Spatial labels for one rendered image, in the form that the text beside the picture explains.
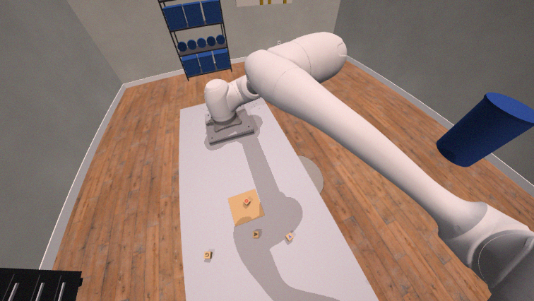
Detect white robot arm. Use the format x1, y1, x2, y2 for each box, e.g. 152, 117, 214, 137
204, 32, 534, 301

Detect tan flat mat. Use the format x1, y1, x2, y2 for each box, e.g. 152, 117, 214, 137
228, 189, 265, 226

